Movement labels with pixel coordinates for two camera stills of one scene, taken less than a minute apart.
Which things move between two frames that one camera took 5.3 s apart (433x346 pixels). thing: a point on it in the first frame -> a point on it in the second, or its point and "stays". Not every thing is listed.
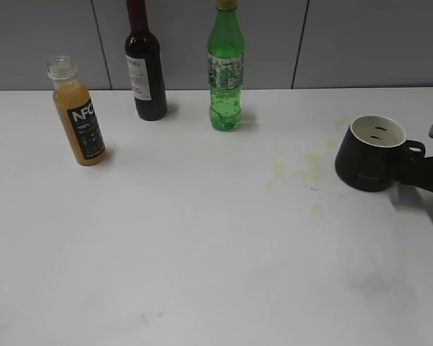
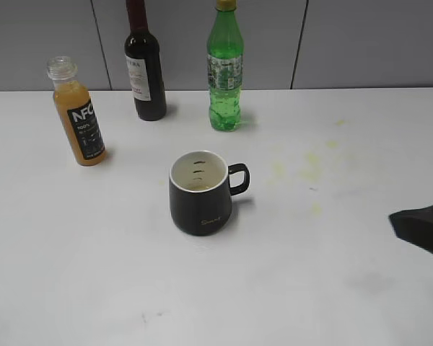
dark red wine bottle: (144, 63) stays
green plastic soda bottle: (226, 60) stays
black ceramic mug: (372, 152) -> (201, 185)
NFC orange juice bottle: (73, 99) stays
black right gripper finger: (430, 173) -> (426, 228)
